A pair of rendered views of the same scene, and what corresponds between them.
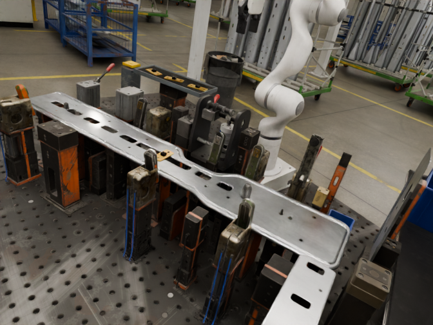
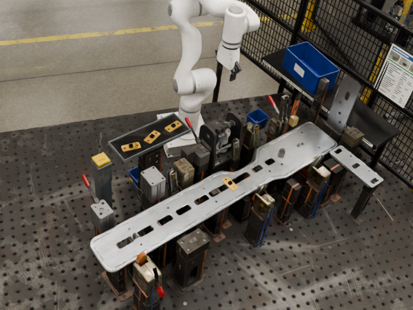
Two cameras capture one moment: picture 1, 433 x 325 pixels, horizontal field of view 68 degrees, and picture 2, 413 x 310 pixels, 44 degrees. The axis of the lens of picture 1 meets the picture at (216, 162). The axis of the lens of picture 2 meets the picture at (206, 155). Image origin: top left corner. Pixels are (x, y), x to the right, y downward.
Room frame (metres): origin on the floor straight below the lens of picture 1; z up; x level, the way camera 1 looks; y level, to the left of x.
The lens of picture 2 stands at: (0.60, 1.71, 2.82)
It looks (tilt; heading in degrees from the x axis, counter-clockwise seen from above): 46 degrees down; 290
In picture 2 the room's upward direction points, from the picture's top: 8 degrees clockwise
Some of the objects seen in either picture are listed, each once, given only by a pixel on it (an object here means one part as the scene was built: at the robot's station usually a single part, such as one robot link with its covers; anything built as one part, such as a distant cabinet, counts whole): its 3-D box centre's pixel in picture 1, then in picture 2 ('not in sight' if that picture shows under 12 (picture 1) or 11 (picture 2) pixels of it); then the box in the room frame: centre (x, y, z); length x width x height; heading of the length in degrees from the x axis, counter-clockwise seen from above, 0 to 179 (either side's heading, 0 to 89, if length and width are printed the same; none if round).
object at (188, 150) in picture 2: (176, 149); (185, 176); (1.24, 0.18, 0.90); 0.05 x 0.05 x 0.40; 64
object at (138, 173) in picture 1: (140, 213); (259, 218); (0.82, 0.22, 0.87); 0.12 x 0.09 x 0.35; 154
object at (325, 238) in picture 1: (157, 155); (227, 187); (1.01, 0.21, 1.00); 1.38 x 0.22 x 0.02; 64
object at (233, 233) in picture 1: (223, 274); (313, 192); (0.64, -0.08, 0.87); 0.12 x 0.09 x 0.35; 154
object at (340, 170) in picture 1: (320, 216); (289, 128); (0.90, -0.38, 0.95); 0.03 x 0.01 x 0.50; 64
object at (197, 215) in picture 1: (191, 250); (288, 202); (0.73, 0.02, 0.84); 0.11 x 0.08 x 0.29; 154
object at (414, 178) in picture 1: (395, 211); (342, 104); (0.67, -0.46, 1.17); 0.12 x 0.01 x 0.34; 154
